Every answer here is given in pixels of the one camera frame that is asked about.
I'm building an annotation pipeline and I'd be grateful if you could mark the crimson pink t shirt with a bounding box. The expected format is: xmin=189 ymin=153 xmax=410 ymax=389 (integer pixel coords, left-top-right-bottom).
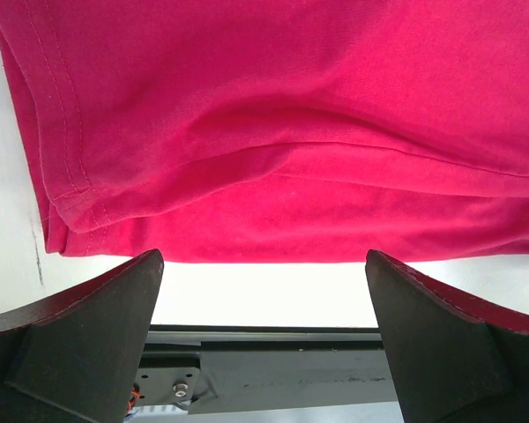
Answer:
xmin=0 ymin=1 xmax=529 ymax=263

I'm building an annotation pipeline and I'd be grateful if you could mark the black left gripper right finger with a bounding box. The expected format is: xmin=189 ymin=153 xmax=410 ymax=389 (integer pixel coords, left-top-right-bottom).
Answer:
xmin=366 ymin=250 xmax=529 ymax=422

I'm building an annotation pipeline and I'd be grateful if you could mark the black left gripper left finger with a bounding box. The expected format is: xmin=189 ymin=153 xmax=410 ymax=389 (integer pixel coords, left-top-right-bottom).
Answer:
xmin=0 ymin=249 xmax=164 ymax=422

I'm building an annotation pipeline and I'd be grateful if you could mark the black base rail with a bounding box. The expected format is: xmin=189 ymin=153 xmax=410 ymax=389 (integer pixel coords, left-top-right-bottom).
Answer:
xmin=131 ymin=325 xmax=397 ymax=416

